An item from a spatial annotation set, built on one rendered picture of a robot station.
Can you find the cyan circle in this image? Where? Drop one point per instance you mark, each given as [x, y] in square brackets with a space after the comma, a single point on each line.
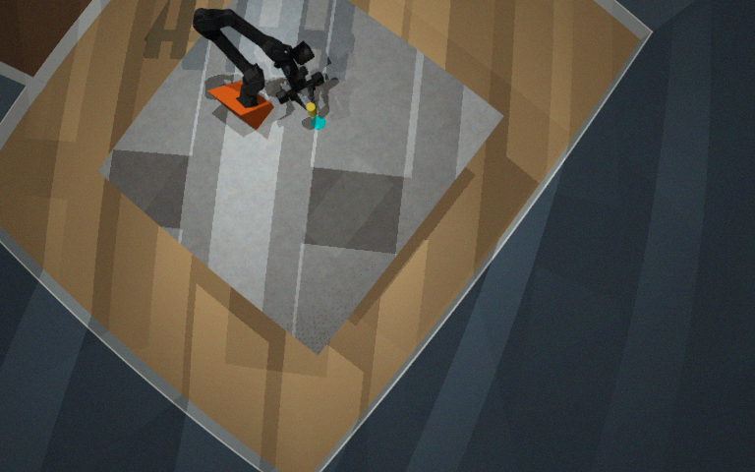
[318, 122]

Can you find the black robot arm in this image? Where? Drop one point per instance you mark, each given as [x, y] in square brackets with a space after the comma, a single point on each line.
[209, 22]

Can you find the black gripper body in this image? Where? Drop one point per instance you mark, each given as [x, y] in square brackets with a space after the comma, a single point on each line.
[282, 95]

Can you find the yellow tall cylinder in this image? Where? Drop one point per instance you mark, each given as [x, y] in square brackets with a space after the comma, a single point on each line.
[312, 109]

